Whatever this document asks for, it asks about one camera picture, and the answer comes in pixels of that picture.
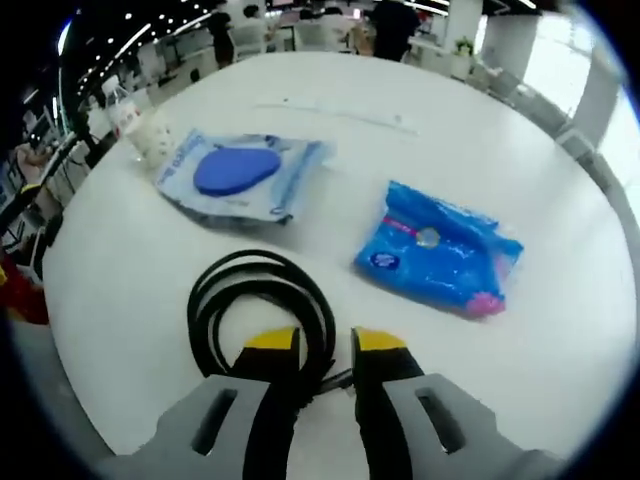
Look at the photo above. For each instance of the red cloth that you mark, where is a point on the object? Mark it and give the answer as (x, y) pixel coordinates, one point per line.
(20, 295)

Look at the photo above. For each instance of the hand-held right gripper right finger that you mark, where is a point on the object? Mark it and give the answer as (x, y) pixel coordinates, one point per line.
(400, 425)

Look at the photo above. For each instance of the white table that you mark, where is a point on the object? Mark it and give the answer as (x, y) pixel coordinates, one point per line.
(125, 300)

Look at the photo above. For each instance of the clear bottle red label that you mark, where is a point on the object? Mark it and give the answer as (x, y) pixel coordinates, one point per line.
(122, 112)

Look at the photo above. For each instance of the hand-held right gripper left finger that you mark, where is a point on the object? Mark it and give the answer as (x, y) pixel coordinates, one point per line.
(225, 425)

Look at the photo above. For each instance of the blue wipes packet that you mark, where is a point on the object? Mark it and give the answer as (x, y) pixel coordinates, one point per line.
(440, 250)

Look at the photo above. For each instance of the clear package with blue disc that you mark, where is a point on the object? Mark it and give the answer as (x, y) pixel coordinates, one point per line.
(230, 172)

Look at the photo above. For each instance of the grey office chair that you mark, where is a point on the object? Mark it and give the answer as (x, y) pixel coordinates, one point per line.
(590, 160)

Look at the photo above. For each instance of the long white table strip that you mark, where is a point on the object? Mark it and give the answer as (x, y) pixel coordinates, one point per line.
(350, 116)

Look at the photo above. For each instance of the cream paper cup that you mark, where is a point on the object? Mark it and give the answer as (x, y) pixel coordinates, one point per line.
(152, 142)

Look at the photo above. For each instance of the green potted plant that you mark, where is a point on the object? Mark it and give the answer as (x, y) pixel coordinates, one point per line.
(464, 47)

